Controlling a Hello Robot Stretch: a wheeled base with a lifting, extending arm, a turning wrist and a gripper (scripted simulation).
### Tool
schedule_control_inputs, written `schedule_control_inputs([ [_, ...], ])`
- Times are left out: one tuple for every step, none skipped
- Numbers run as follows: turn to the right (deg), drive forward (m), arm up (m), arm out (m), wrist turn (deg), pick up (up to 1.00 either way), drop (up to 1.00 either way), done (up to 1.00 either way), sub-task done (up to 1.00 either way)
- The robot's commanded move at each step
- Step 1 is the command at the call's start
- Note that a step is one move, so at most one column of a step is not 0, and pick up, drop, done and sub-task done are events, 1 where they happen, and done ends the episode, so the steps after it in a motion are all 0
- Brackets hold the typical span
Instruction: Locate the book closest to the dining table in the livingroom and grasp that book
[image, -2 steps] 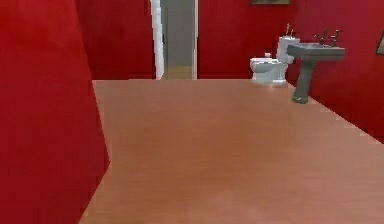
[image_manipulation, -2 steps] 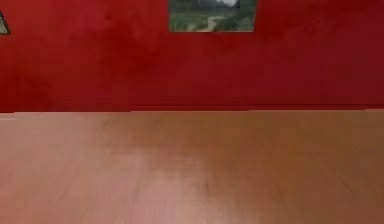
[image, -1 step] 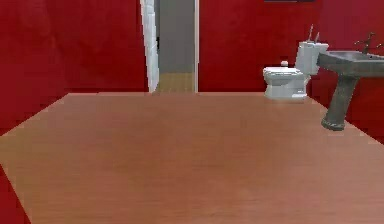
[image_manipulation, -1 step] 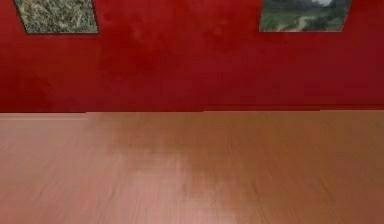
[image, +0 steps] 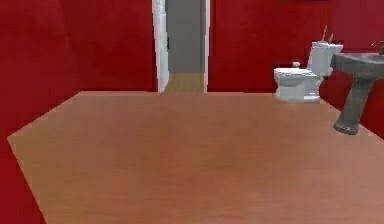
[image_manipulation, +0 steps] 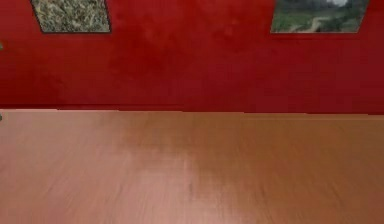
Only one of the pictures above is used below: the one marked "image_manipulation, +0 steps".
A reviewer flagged framed dry grass picture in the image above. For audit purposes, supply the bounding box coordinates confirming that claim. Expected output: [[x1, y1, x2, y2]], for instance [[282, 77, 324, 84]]
[[29, 0, 112, 34]]

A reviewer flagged framed green landscape picture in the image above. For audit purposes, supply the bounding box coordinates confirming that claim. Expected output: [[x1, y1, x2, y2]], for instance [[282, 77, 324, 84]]
[[269, 0, 371, 34]]

